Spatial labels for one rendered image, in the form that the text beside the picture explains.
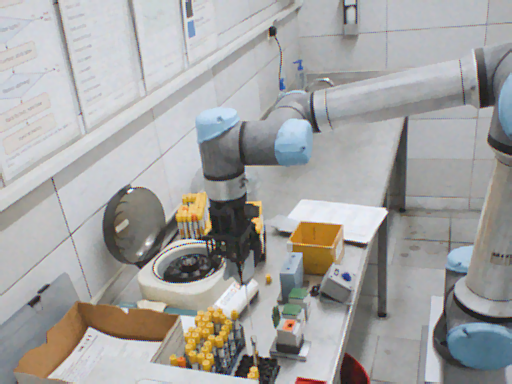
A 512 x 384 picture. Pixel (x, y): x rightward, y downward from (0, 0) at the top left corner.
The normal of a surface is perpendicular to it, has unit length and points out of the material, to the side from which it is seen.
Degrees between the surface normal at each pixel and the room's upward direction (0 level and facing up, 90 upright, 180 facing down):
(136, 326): 91
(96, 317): 89
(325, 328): 0
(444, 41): 90
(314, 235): 90
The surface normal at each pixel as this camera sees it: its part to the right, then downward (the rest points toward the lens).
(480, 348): -0.28, 0.63
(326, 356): -0.13, -0.86
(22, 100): 0.94, 0.11
